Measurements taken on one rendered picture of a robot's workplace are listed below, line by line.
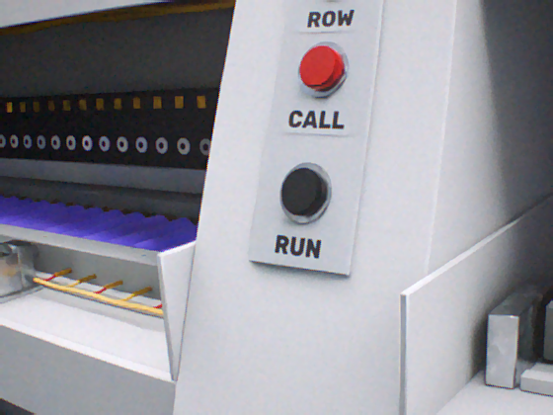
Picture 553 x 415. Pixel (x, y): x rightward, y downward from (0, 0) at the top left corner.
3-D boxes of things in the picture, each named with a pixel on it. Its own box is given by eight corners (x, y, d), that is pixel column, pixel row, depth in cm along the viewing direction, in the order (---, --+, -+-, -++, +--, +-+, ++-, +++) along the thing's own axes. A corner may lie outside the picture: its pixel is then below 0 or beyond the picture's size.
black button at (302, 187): (316, 216, 26) (323, 168, 26) (276, 212, 27) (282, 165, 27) (332, 220, 27) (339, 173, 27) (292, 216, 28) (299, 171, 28)
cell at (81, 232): (150, 241, 50) (74, 266, 45) (130, 237, 51) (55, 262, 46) (147, 212, 50) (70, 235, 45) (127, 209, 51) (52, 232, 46)
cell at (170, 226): (197, 248, 48) (120, 276, 43) (176, 245, 49) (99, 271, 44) (196, 218, 48) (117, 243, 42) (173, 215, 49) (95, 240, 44)
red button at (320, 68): (334, 88, 26) (340, 43, 26) (294, 88, 27) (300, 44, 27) (349, 96, 27) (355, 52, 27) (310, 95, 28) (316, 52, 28)
